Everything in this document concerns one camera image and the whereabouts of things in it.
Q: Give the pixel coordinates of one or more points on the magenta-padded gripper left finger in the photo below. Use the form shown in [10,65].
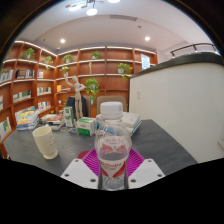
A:
[80,173]

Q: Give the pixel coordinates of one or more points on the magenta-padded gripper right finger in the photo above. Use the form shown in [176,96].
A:
[146,173]

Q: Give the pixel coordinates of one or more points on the clear plastic water bottle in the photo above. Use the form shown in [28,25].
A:
[112,156]

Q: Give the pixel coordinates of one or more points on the cream plastic cup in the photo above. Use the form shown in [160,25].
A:
[46,141]

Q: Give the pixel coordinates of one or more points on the green white box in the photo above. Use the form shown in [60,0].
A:
[86,126]

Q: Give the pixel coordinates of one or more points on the white book stack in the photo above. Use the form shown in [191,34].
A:
[132,120]

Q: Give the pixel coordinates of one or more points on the dark blue chair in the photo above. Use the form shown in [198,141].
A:
[71,106]

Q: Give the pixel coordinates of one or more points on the colourful book stack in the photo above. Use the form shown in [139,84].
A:
[27,120]

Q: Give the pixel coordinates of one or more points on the white partition counter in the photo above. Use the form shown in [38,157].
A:
[180,106]

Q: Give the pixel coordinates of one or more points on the wooden artist mannequin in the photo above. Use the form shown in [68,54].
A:
[77,96]

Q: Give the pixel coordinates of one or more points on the beige chair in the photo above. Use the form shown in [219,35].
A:
[113,99]

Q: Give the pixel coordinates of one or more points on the round ceiling lights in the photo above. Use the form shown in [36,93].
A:
[91,11]

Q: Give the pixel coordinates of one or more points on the wooden wall shelf unit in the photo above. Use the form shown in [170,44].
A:
[110,70]

